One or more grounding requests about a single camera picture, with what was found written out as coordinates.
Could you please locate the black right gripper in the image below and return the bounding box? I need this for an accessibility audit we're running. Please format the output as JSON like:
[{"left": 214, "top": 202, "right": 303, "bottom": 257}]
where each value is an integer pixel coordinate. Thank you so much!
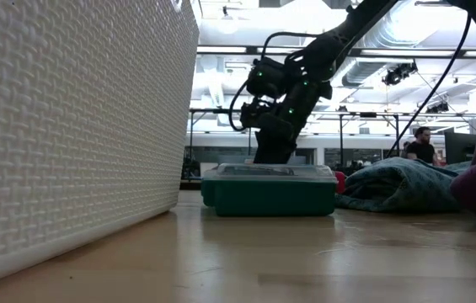
[{"left": 253, "top": 78, "right": 334, "bottom": 165}]

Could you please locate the teal patterned cloth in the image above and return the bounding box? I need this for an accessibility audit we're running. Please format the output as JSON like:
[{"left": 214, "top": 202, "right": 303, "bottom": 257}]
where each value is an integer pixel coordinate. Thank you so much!
[{"left": 334, "top": 156, "right": 474, "bottom": 214}]

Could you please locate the grey translucent plastic bin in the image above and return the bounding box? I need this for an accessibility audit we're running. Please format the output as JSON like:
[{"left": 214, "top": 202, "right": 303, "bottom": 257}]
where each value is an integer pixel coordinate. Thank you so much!
[{"left": 216, "top": 154, "right": 308, "bottom": 166}]

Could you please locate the white woven plastic basket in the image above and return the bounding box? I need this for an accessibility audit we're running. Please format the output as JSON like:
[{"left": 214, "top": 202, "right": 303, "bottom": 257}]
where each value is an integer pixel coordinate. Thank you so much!
[{"left": 0, "top": 0, "right": 201, "bottom": 292}]

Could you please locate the green first aid kit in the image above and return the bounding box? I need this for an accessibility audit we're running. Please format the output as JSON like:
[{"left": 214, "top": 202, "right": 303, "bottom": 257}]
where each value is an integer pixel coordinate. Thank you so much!
[{"left": 200, "top": 162, "right": 347, "bottom": 218}]

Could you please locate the black overhead rig beam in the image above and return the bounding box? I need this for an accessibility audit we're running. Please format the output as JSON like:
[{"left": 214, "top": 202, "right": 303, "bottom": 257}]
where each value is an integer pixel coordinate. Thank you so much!
[{"left": 196, "top": 45, "right": 476, "bottom": 59}]

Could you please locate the small black ceiling fixture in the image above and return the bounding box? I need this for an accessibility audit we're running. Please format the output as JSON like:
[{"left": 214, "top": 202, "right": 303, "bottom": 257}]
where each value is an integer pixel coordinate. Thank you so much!
[{"left": 425, "top": 102, "right": 450, "bottom": 114}]

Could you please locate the dark desktop monitor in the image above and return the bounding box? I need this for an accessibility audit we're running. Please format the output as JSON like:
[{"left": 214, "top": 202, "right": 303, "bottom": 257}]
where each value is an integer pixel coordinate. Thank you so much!
[{"left": 444, "top": 130, "right": 476, "bottom": 166}]

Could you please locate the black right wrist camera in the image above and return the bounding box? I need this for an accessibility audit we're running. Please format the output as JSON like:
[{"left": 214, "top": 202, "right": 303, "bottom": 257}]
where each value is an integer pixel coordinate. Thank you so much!
[{"left": 239, "top": 99, "right": 275, "bottom": 130}]

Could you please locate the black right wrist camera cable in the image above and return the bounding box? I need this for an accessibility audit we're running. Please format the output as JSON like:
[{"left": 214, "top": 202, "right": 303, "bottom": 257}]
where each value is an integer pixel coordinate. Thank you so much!
[{"left": 227, "top": 31, "right": 321, "bottom": 133}]

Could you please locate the black ceiling-hung camera cluster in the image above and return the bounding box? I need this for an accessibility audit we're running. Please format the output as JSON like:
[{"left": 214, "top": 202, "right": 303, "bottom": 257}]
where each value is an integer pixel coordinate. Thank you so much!
[{"left": 382, "top": 61, "right": 419, "bottom": 87}]

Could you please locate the black hanging arm cable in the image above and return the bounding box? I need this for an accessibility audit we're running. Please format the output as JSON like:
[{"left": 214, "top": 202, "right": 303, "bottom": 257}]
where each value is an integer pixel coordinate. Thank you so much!
[{"left": 386, "top": 11, "right": 473, "bottom": 160}]

